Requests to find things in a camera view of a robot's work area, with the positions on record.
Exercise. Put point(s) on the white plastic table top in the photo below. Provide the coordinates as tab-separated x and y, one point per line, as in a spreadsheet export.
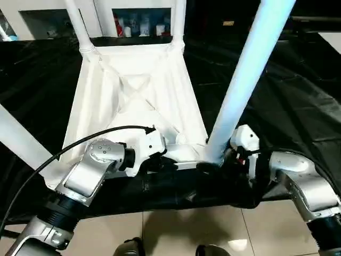
133	90

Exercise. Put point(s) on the white plastic table leg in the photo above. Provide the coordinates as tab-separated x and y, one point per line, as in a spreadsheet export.
250	74
18	141
178	24
80	24

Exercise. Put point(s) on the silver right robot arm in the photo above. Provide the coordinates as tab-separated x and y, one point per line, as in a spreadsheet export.
303	181

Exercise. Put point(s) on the black work mat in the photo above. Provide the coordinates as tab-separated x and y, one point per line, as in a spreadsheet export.
298	106

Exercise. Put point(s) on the small yellow tag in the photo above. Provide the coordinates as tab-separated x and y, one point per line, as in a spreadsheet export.
228	23

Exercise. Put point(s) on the white cabinet with glass doors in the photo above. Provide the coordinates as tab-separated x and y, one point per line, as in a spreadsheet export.
104	13

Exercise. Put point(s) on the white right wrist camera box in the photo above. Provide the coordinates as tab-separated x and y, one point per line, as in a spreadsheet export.
245	137

